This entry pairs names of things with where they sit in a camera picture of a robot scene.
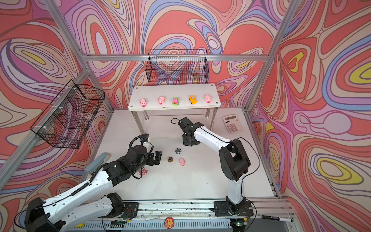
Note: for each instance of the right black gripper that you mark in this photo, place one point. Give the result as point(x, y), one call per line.
point(186, 143)

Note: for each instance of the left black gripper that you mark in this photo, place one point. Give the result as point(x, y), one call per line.
point(158, 157)

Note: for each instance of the orange toy car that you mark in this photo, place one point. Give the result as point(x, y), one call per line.
point(192, 100)

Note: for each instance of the pink green toy car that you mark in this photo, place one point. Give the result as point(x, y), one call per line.
point(175, 101)

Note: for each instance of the pink pig toy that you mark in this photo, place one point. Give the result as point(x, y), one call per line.
point(208, 99)
point(143, 102)
point(161, 100)
point(181, 161)

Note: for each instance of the pink pig toy front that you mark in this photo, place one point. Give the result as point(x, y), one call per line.
point(143, 102)

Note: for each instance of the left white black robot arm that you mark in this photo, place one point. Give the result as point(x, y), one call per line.
point(68, 210)

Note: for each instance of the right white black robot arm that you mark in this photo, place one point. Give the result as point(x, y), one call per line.
point(234, 163)

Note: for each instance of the red pink bear toy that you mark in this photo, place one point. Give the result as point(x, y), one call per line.
point(143, 172)

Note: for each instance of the white shelf table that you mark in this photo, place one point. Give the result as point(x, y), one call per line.
point(173, 97)

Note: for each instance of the pink white calculator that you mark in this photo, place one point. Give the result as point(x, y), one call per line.
point(232, 123)

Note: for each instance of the grey stapler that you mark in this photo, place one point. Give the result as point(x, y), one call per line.
point(101, 159)

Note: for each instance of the red round sticker badge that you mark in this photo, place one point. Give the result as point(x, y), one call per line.
point(169, 223)

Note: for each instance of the black white marker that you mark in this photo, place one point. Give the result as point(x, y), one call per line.
point(282, 219)

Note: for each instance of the back black wire basket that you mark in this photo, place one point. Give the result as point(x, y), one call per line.
point(177, 66)

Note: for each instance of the black wire basket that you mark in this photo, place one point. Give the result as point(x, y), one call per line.
point(177, 66)
point(71, 117)

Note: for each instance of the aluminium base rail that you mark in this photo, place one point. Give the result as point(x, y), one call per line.
point(195, 215)

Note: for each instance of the left black wire basket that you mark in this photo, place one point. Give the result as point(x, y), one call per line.
point(71, 117)

